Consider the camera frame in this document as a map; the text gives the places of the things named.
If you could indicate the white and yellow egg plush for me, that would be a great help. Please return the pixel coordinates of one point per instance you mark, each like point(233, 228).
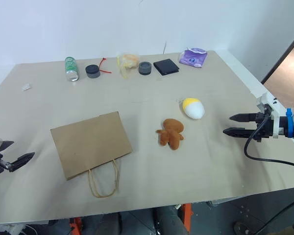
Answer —
point(193, 110)

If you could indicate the brown gingerbread man plush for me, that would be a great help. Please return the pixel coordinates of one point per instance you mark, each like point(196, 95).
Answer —
point(171, 133)

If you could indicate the small clear plastic scrap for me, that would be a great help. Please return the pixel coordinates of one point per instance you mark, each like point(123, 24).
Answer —
point(26, 87)

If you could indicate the dark door frame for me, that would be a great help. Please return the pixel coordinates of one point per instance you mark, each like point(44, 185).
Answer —
point(281, 60)

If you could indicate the clear bag with yellow contents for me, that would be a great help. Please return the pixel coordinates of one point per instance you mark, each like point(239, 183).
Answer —
point(128, 61)

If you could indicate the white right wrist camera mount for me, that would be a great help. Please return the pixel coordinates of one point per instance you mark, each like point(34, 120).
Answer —
point(265, 98)

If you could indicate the dark rounded shape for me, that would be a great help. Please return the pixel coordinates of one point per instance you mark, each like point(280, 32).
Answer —
point(170, 221)

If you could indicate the orange table leg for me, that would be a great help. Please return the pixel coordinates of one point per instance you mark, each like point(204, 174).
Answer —
point(186, 218)
point(76, 226)

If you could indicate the purple wipes packet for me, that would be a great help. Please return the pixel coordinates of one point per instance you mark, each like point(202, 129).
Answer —
point(192, 58)

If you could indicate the grey round container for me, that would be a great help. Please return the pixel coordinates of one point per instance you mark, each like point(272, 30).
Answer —
point(144, 68)

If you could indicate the red zip tie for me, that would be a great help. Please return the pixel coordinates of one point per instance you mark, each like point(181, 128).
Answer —
point(102, 64)

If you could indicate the black round container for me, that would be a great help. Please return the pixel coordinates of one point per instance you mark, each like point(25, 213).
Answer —
point(92, 71)

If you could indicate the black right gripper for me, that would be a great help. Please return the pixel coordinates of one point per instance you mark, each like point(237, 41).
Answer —
point(265, 127)

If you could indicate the black wallet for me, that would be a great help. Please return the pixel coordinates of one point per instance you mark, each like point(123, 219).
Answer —
point(166, 67)

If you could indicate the grey metal table frame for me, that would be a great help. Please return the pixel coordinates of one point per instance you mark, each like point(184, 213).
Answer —
point(250, 210)

